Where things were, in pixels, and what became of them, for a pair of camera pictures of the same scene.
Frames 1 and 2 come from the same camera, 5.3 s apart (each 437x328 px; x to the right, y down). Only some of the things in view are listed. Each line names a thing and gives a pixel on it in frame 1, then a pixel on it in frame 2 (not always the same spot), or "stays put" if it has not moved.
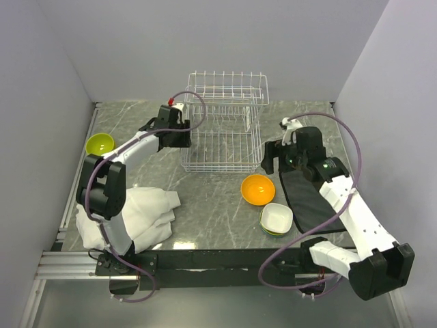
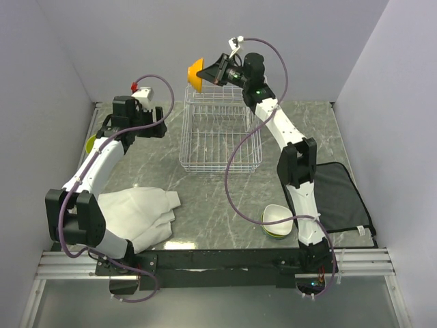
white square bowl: (277, 218) stays put
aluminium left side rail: (63, 229) stays put
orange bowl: (257, 189) -> (194, 80)
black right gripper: (273, 149) -> (216, 72)
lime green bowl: (266, 231) stays put
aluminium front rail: (84, 266) stays put
